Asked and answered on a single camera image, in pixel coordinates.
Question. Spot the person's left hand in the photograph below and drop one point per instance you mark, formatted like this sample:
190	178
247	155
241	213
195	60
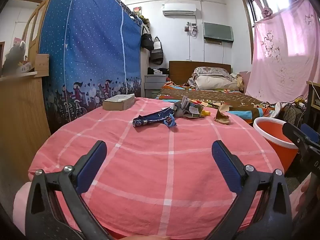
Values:
150	238

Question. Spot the wooden desk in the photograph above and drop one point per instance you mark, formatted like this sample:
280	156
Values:
313	95

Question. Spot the wall socket with chargers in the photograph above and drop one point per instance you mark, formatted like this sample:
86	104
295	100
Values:
191	28

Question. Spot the thick brown book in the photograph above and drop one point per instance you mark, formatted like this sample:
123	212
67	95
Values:
117	102

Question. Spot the orange bucket with white rim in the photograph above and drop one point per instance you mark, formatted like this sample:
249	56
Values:
277	142

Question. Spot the small white basket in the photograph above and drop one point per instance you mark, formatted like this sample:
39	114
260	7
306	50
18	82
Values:
25	67

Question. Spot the pink checked blanket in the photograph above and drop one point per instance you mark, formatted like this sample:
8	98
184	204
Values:
155	160

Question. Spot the tissue box with dark cloth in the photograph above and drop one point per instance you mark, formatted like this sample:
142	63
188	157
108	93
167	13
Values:
157	71

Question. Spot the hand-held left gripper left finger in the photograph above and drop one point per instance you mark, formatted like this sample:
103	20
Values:
91	165

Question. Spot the green cloth cover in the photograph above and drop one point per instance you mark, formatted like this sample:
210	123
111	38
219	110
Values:
218	31

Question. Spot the dark blue snack wrapper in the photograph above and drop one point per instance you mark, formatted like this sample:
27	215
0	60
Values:
150	120

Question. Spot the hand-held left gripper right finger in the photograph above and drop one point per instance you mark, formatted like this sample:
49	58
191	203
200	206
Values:
226	166

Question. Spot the grey bedside drawer unit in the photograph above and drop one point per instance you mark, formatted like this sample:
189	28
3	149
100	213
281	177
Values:
153	86

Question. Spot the brown paper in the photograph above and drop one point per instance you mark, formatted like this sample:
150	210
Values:
221	115

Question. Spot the person's pink robe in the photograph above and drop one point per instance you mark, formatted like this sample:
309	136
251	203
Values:
21	205

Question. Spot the clutter on wardrobe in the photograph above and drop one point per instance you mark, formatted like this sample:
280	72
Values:
141	16

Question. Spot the colourful patterned bedspread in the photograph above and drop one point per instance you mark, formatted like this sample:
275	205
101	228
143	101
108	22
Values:
225	97

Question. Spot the wooden bed headboard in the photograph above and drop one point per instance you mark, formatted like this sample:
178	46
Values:
180	71

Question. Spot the wooden door frame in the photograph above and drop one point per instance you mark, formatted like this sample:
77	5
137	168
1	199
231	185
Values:
35	25

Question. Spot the torn green white medicine box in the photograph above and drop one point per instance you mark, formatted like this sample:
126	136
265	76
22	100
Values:
195	110

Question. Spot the white air conditioner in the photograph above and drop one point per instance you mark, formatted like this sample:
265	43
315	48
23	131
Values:
179	9

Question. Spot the white foil wrapper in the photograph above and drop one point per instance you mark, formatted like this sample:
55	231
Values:
180	106

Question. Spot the small blue plastic piece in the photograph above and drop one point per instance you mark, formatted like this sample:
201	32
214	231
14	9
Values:
170	122

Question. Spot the black and white handbag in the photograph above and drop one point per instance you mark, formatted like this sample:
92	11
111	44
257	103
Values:
157	53

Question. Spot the wooden cabinet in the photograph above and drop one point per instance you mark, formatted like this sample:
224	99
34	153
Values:
22	115

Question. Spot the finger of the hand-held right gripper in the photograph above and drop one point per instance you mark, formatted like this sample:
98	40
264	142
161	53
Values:
308	133
291	131

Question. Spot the grey plush toy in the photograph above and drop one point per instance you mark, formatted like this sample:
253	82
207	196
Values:
13	60

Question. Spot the folded quilt and pillows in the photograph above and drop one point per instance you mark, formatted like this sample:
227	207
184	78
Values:
215	81

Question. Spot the pink hanging sheet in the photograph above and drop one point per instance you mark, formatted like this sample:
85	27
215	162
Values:
285	55

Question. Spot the black floor fan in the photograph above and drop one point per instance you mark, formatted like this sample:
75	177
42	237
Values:
291	113

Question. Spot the person's right hand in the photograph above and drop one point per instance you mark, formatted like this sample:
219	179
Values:
303	193

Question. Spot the blue dotted fabric wardrobe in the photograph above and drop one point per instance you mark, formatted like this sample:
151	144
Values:
90	55

